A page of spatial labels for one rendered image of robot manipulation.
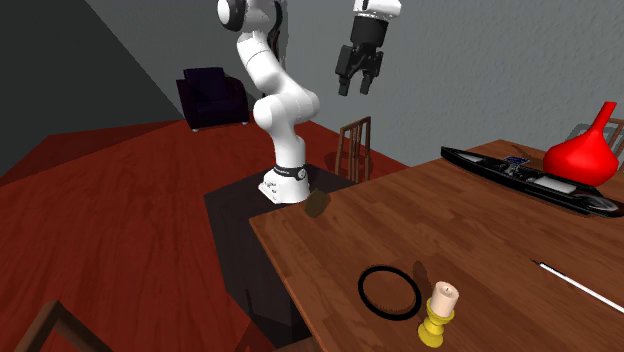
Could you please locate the brown wooden chair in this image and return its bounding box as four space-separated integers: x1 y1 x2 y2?
13 300 114 352
566 116 624 173
335 115 373 184

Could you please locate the red vase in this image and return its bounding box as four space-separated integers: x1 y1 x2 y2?
542 100 621 188

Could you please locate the brown egg-shaped object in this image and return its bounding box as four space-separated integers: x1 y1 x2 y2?
303 188 332 219

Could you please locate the dark robot stand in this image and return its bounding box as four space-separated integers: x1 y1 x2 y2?
203 164 358 343

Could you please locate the white thin stick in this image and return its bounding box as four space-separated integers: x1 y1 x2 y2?
532 260 624 315

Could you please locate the black ring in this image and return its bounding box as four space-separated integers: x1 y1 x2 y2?
357 264 423 322

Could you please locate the brown wooden table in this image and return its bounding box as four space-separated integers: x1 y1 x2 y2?
248 138 624 352

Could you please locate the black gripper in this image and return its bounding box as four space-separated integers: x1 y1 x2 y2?
334 13 390 98

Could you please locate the cream candle on yellow holder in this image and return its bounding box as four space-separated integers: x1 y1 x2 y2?
417 280 460 349

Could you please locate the dark purple armchair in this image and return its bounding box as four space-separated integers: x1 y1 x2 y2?
175 66 251 132

